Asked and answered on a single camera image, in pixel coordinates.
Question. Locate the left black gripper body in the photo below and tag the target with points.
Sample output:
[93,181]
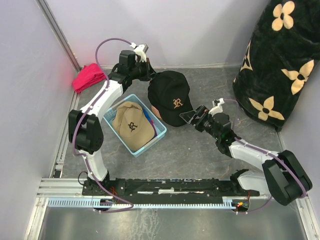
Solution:
[143,70]

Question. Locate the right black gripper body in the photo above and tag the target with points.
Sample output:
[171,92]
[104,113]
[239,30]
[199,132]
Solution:
[205,122]

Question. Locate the pink cap with R logo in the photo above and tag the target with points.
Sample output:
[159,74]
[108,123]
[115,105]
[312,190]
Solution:
[156,112]

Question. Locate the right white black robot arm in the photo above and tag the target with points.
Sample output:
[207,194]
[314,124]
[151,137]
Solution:
[281,175]

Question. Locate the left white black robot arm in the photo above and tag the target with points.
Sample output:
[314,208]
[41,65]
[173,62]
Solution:
[84,125]

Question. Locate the light blue plastic basket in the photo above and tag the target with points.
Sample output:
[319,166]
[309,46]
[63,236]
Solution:
[110,115]

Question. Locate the tan cap in basket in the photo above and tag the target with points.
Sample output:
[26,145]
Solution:
[132,126]

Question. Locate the red cloth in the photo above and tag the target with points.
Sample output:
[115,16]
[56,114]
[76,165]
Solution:
[87,77]

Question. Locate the black floral blanket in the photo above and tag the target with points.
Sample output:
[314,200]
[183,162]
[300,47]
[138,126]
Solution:
[281,54]

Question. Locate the aluminium corner profile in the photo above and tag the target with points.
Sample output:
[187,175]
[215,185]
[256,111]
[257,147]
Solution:
[48,14]

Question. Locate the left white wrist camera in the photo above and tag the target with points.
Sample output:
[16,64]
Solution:
[140,50]

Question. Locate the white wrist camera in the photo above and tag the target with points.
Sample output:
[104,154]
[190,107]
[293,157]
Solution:
[217,106]
[140,50]

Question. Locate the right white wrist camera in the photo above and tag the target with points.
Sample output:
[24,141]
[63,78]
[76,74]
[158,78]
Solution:
[217,106]

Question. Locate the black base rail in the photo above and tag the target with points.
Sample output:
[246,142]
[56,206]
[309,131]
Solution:
[167,191]

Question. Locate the light blue cable duct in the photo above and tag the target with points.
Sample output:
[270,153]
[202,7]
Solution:
[101,203]

